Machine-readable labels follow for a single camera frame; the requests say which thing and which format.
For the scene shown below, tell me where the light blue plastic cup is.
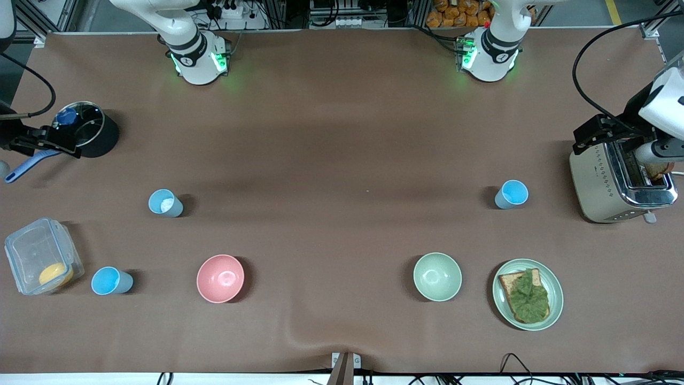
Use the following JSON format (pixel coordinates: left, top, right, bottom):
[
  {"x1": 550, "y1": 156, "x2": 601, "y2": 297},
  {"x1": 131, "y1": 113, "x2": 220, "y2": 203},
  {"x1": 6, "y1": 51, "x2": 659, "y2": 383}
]
[
  {"x1": 494, "y1": 180, "x2": 529, "y2": 210},
  {"x1": 148, "y1": 189, "x2": 184, "y2": 218},
  {"x1": 91, "y1": 266, "x2": 134, "y2": 296}
]

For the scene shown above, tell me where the glass lid with blue knob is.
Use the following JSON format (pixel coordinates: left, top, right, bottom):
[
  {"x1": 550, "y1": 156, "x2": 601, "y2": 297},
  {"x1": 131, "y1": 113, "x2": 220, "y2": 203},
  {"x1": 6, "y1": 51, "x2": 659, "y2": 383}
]
[{"x1": 52, "y1": 102, "x2": 104, "y2": 148}]

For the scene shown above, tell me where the pale green plate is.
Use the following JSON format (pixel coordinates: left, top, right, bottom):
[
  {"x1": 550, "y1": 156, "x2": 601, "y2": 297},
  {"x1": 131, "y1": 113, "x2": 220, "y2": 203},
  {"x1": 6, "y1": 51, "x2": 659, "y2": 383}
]
[{"x1": 492, "y1": 259, "x2": 564, "y2": 332}]

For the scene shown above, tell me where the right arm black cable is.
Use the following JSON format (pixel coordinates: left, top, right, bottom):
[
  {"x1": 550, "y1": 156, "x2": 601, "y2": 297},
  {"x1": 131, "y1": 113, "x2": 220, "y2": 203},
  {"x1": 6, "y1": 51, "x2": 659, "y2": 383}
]
[{"x1": 0, "y1": 52, "x2": 57, "y2": 118}]

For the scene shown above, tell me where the pale green bowl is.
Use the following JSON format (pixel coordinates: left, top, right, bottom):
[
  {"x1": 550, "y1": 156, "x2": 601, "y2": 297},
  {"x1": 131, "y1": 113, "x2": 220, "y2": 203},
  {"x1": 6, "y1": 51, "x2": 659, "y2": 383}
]
[{"x1": 413, "y1": 252, "x2": 463, "y2": 302}]

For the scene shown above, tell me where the black looped cable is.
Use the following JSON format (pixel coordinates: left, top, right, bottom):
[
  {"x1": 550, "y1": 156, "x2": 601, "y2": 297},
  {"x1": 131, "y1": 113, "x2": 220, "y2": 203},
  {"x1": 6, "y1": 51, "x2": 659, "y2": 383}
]
[{"x1": 500, "y1": 352, "x2": 536, "y2": 378}]

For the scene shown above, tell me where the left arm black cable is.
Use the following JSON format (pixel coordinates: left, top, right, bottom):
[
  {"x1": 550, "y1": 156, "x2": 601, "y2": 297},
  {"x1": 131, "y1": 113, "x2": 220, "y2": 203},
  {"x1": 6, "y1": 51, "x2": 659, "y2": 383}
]
[{"x1": 571, "y1": 19, "x2": 684, "y2": 121}]

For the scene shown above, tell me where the brown table cloth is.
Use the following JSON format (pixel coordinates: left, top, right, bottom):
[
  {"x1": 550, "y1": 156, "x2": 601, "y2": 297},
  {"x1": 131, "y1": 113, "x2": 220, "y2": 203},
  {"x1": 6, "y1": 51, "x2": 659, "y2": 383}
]
[{"x1": 0, "y1": 28, "x2": 684, "y2": 375}]

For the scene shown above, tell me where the clear plastic storage container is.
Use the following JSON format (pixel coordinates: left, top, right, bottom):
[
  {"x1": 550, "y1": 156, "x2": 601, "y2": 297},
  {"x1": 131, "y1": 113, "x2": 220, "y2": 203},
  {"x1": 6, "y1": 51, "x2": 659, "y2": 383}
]
[{"x1": 4, "y1": 217, "x2": 85, "y2": 296}]

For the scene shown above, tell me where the toast slice in toaster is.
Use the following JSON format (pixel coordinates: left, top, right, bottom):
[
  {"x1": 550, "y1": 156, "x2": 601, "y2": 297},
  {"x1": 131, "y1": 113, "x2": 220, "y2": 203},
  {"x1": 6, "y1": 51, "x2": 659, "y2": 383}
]
[{"x1": 644, "y1": 160, "x2": 675, "y2": 181}]

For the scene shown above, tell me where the left gripper black bracket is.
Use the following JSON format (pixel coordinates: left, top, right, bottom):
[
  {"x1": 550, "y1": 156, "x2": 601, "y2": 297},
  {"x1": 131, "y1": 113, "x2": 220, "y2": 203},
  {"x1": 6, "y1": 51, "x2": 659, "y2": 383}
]
[{"x1": 635, "y1": 138, "x2": 684, "y2": 165}]

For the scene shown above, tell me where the metal table clamp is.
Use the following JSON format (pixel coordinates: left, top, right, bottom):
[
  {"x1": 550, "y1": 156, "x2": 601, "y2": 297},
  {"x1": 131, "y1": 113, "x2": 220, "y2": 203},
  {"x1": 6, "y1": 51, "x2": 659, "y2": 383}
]
[{"x1": 327, "y1": 351, "x2": 362, "y2": 385}]

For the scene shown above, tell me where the brown bread slice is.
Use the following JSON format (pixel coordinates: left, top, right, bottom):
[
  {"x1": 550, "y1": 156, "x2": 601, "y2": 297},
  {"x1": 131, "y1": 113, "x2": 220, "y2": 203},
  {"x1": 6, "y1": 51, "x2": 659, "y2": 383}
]
[{"x1": 498, "y1": 268, "x2": 551, "y2": 325}]

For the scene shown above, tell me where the silver toaster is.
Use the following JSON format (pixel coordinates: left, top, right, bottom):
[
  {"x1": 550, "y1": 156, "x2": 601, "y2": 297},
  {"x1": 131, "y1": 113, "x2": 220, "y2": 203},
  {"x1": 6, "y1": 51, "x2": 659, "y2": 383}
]
[{"x1": 569, "y1": 140, "x2": 679, "y2": 225}]

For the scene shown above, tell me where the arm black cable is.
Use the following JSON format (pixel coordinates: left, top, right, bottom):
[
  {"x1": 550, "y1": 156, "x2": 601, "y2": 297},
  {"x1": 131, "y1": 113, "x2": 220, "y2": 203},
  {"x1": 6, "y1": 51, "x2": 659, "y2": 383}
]
[
  {"x1": 0, "y1": 52, "x2": 57, "y2": 118},
  {"x1": 571, "y1": 19, "x2": 684, "y2": 121}
]

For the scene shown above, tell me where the yellow round food piece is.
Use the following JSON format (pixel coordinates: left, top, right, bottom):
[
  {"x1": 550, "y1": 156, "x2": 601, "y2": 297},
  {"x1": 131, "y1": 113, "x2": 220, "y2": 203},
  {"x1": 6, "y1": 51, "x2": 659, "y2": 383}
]
[{"x1": 38, "y1": 262, "x2": 74, "y2": 287}]

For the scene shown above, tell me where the pink bowl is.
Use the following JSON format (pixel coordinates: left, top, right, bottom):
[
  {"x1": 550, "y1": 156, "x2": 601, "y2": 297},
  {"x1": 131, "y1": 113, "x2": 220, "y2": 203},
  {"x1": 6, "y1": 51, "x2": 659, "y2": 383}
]
[{"x1": 196, "y1": 254, "x2": 245, "y2": 304}]

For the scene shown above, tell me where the white power strip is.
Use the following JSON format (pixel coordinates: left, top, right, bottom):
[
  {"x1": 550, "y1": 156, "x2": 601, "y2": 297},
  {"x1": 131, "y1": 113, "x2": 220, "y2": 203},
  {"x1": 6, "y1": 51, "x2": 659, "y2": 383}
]
[{"x1": 208, "y1": 0, "x2": 245, "y2": 20}]

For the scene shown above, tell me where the green lettuce leaf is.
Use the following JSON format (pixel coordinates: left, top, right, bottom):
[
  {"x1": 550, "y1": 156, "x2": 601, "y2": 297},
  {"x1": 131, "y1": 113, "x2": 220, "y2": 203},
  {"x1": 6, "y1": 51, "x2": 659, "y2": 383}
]
[{"x1": 507, "y1": 269, "x2": 550, "y2": 324}]

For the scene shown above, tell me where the aluminium frame profile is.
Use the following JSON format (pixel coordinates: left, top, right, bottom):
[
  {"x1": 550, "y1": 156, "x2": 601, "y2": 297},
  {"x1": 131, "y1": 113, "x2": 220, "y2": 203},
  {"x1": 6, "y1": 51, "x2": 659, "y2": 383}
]
[
  {"x1": 640, "y1": 0, "x2": 684, "y2": 41},
  {"x1": 15, "y1": 0, "x2": 81, "y2": 48}
]

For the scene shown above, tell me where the pile of orange buns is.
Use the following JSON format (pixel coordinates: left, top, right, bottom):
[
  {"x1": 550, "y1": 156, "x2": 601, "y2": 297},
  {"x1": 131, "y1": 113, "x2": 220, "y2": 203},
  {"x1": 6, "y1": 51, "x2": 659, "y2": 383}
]
[{"x1": 426, "y1": 0, "x2": 538, "y2": 29}]

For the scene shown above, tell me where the black pot with blue handle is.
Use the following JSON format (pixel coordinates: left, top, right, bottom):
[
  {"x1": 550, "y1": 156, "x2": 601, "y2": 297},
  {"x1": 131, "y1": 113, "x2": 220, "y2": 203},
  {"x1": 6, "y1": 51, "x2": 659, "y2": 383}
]
[{"x1": 5, "y1": 102, "x2": 120, "y2": 184}]

